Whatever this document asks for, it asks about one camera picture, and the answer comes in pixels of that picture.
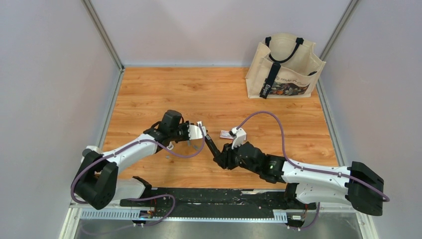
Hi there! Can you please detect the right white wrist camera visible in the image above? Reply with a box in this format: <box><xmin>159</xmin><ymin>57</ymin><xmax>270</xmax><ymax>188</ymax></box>
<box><xmin>229</xmin><ymin>127</ymin><xmax>247</xmax><ymax>149</ymax></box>

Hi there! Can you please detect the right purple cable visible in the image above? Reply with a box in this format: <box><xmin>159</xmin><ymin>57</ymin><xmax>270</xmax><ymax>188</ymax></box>
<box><xmin>236</xmin><ymin>111</ymin><xmax>390</xmax><ymax>231</ymax></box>

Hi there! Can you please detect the red white staple box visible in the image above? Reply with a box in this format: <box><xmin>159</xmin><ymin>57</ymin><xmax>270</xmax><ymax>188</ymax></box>
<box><xmin>219</xmin><ymin>130</ymin><xmax>233</xmax><ymax>140</ymax></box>

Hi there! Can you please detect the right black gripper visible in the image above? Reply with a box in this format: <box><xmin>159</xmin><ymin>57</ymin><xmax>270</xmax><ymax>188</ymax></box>
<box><xmin>213</xmin><ymin>141</ymin><xmax>260</xmax><ymax>176</ymax></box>

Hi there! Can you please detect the white stapler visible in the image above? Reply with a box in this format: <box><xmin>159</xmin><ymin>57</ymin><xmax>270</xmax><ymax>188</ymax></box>
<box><xmin>188</xmin><ymin>121</ymin><xmax>207</xmax><ymax>140</ymax></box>

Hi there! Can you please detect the beige canvas tote bag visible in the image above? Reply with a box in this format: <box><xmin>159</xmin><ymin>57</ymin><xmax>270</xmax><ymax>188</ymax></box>
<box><xmin>245</xmin><ymin>33</ymin><xmax>326</xmax><ymax>99</ymax></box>

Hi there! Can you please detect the black stapler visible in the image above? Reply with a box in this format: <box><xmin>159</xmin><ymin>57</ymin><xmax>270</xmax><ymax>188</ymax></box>
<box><xmin>205</xmin><ymin>134</ymin><xmax>221</xmax><ymax>158</ymax></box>

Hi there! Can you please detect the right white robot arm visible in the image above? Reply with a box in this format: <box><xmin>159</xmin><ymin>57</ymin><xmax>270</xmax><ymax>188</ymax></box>
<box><xmin>207</xmin><ymin>142</ymin><xmax>384</xmax><ymax>216</ymax></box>

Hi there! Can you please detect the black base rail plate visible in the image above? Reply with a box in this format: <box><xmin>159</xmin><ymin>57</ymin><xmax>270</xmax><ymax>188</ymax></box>
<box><xmin>119</xmin><ymin>188</ymin><xmax>317</xmax><ymax>219</ymax></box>

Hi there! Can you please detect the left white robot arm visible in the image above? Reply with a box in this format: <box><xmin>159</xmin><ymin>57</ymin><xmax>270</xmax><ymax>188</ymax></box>
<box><xmin>70</xmin><ymin>110</ymin><xmax>207</xmax><ymax>210</ymax></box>

